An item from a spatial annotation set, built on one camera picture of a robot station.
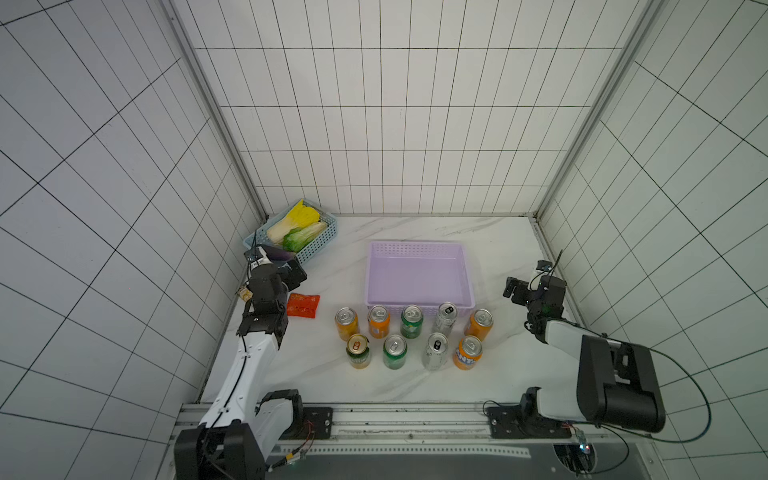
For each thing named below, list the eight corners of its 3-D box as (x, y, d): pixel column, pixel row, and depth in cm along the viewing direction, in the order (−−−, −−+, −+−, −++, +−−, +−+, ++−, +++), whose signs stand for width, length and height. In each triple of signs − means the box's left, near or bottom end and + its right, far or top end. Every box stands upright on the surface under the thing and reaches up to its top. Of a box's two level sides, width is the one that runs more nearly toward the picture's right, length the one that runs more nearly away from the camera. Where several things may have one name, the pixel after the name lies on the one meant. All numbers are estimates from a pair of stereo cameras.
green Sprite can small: (400, 338, 87) (402, 325, 80) (400, 319, 91) (401, 304, 84) (421, 338, 87) (424, 325, 80) (419, 319, 91) (422, 304, 84)
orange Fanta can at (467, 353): (453, 371, 83) (461, 358, 74) (450, 349, 86) (457, 335, 78) (475, 371, 83) (485, 358, 74) (471, 349, 86) (480, 335, 78)
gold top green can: (349, 369, 83) (345, 356, 75) (351, 347, 87) (347, 333, 78) (370, 369, 83) (368, 356, 75) (370, 347, 87) (369, 333, 79)
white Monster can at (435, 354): (423, 371, 82) (428, 354, 71) (421, 351, 86) (426, 332, 75) (441, 371, 82) (450, 354, 72) (439, 351, 86) (447, 332, 75)
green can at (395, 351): (383, 371, 83) (383, 358, 74) (383, 349, 87) (383, 334, 78) (405, 371, 83) (408, 358, 74) (404, 349, 87) (406, 334, 78)
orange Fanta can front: (369, 338, 88) (367, 324, 80) (370, 319, 92) (368, 304, 84) (390, 338, 88) (390, 324, 80) (390, 319, 92) (390, 304, 84)
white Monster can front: (431, 335, 88) (436, 316, 78) (435, 319, 91) (441, 299, 81) (447, 341, 87) (455, 322, 77) (450, 324, 90) (459, 304, 80)
